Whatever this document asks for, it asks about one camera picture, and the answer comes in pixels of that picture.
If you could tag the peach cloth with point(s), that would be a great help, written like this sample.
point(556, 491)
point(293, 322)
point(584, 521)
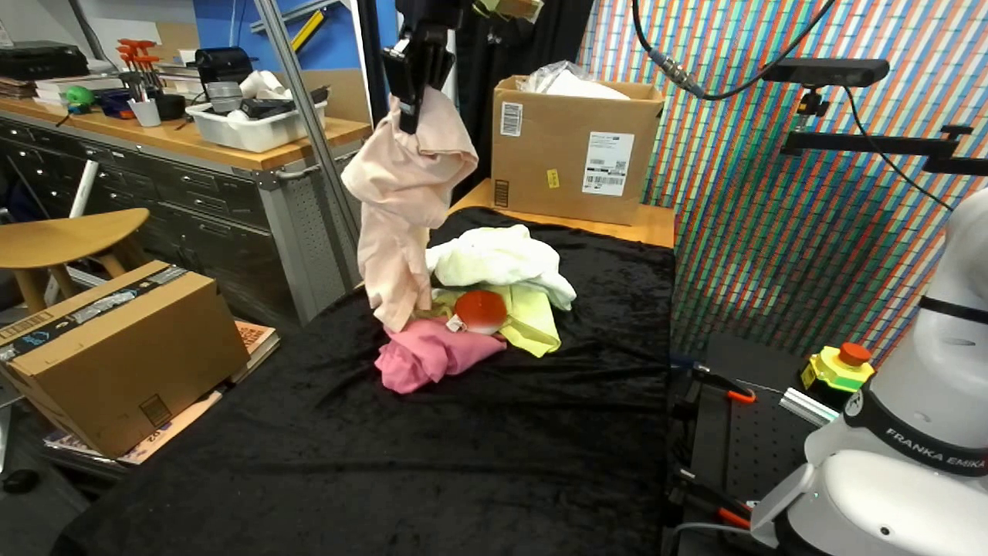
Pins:
point(405, 203)

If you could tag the pink cloth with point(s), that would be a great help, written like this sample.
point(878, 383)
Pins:
point(434, 355)

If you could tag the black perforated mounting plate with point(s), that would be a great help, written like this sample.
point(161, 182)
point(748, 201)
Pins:
point(751, 452)

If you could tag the small orange figure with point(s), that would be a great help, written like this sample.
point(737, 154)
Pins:
point(136, 53)

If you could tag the black stereo camera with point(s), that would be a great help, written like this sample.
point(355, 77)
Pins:
point(821, 72)

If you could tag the tan wrist camera mount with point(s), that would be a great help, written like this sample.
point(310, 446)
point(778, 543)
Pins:
point(512, 7)

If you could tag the yellow red emergency stop button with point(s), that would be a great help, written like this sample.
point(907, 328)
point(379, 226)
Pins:
point(837, 366)

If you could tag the long cardboard box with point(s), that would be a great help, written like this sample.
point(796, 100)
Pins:
point(104, 358)

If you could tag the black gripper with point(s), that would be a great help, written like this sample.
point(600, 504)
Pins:
point(429, 30)

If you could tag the white cup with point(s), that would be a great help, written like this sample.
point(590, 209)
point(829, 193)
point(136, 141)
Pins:
point(145, 113)

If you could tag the orange plush with green stem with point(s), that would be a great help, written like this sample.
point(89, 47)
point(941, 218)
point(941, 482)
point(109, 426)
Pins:
point(480, 305)

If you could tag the black velvet tablecloth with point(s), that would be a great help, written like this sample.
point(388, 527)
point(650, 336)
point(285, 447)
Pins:
point(515, 442)

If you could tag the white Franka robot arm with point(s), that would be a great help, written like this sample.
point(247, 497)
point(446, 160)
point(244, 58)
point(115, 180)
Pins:
point(914, 410)

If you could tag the yellow cloth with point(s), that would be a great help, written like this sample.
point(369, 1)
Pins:
point(529, 320)

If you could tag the silver metal pole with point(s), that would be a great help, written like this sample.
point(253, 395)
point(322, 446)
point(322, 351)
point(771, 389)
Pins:
point(305, 113)

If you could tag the black vertical pole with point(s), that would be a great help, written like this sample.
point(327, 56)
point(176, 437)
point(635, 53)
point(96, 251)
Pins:
point(374, 62)

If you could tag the pale green white cloth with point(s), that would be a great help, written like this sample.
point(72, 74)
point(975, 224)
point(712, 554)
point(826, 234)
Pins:
point(505, 256)

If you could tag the grey workbench with wooden top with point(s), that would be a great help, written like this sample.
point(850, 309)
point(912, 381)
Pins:
point(125, 154)

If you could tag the black box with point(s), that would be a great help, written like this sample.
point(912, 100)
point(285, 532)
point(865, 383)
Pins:
point(222, 66)

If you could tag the cardboard box with white label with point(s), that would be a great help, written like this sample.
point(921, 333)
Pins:
point(556, 154)

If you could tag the black horizontal bar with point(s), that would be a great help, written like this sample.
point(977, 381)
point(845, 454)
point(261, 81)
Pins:
point(884, 143)

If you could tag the wooden stool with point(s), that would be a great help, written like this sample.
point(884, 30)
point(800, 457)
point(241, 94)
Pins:
point(63, 234)

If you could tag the white plastic bin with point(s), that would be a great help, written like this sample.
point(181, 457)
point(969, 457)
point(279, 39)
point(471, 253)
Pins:
point(247, 127)

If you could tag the black flat case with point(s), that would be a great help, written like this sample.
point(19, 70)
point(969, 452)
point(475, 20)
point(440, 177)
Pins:
point(41, 62)

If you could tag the white packing paper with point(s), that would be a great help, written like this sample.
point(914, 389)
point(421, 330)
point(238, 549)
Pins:
point(571, 81)

